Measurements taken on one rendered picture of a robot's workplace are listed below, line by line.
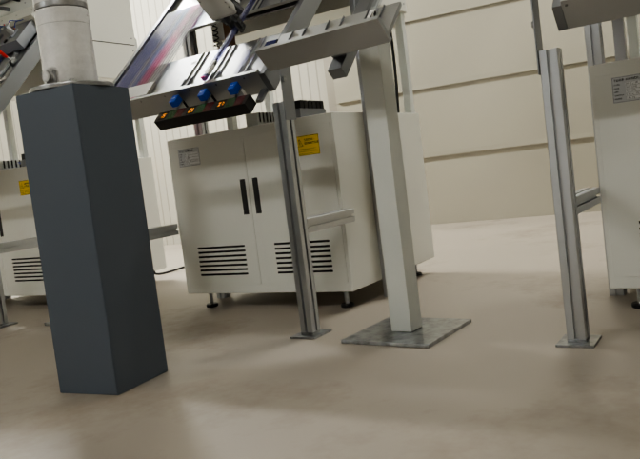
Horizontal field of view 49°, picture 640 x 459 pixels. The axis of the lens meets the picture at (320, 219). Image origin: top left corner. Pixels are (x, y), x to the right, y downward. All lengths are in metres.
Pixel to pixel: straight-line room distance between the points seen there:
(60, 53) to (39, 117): 0.15
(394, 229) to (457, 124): 2.92
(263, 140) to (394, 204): 0.68
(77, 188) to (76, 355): 0.39
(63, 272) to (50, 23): 0.56
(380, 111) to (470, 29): 2.95
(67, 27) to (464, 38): 3.31
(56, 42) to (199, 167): 0.91
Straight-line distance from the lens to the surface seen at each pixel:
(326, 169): 2.16
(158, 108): 2.18
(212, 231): 2.46
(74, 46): 1.72
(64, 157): 1.66
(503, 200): 4.60
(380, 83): 1.76
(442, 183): 4.68
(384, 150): 1.76
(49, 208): 1.70
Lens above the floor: 0.44
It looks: 4 degrees down
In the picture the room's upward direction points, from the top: 7 degrees counter-clockwise
